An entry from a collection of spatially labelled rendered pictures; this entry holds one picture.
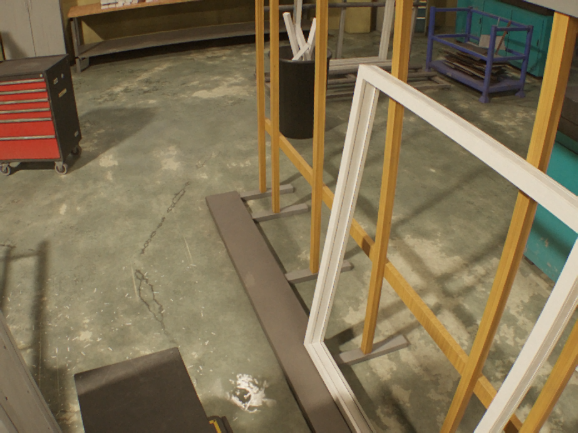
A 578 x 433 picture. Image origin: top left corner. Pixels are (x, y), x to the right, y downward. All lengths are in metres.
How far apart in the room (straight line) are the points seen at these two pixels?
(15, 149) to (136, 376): 3.42
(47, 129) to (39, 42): 3.70
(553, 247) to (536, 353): 2.02
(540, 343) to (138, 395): 1.09
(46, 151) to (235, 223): 1.90
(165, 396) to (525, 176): 1.12
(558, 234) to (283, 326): 1.73
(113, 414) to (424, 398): 1.57
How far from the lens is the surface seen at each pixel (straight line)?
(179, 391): 1.50
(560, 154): 3.13
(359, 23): 9.15
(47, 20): 7.97
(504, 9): 8.27
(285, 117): 4.75
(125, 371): 1.58
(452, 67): 6.84
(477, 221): 3.87
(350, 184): 2.10
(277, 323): 2.77
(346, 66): 6.47
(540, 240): 3.38
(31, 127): 4.54
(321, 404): 2.42
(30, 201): 4.38
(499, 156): 1.35
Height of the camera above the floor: 2.01
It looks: 32 degrees down
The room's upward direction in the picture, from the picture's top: straight up
